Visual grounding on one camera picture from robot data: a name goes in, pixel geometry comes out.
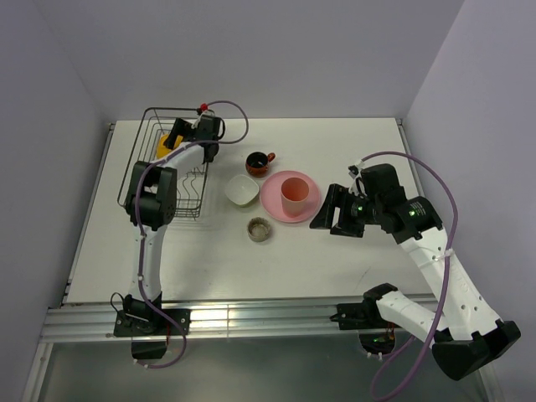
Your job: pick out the white square bowl green outside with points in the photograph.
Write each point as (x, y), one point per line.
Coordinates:
(241, 190)

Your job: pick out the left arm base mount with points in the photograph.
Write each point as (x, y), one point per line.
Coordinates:
(150, 331)

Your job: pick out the aluminium frame rail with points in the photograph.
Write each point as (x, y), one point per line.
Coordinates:
(95, 322)

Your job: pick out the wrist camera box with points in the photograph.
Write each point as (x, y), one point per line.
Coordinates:
(354, 171)
(204, 108)

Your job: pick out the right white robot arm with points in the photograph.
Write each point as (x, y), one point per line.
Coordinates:
(468, 334)

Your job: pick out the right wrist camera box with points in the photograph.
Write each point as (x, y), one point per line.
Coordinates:
(354, 171)

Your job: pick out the dark brown ceramic mug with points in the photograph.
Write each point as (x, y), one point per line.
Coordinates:
(257, 164)

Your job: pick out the pink round plate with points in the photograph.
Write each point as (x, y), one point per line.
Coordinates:
(270, 197)

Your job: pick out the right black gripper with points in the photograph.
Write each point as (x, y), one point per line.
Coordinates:
(338, 196)

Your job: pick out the yellow ribbed bowl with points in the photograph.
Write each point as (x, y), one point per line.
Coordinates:
(167, 144)

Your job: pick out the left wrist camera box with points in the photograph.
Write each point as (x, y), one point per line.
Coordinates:
(204, 108)

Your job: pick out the pink plastic cup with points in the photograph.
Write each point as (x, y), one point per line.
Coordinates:
(294, 196)

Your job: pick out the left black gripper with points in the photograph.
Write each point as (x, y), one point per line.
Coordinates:
(182, 128)

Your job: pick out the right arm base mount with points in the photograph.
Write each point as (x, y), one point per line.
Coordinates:
(353, 316)

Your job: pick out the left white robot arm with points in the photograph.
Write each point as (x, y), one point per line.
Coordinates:
(151, 202)

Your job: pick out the small grey speckled bowl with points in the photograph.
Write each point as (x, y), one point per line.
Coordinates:
(258, 229)

